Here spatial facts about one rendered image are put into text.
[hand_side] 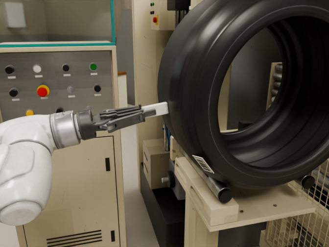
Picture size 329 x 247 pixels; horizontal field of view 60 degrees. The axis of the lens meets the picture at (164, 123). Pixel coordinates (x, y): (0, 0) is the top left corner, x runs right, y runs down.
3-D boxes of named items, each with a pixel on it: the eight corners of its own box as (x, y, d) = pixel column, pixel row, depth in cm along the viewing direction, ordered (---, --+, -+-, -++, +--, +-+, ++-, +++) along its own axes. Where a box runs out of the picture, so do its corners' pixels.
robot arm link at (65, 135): (52, 109, 74) (75, 105, 75) (61, 140, 78) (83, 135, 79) (48, 120, 66) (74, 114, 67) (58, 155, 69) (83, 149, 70)
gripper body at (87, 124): (74, 117, 68) (112, 110, 69) (75, 108, 75) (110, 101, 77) (82, 146, 70) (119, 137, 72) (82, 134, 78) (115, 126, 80)
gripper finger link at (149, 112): (136, 112, 75) (138, 115, 72) (154, 108, 76) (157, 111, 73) (137, 117, 75) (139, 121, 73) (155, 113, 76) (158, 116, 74)
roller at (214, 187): (186, 155, 114) (178, 149, 112) (193, 146, 113) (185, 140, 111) (226, 206, 82) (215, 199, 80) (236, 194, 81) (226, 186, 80)
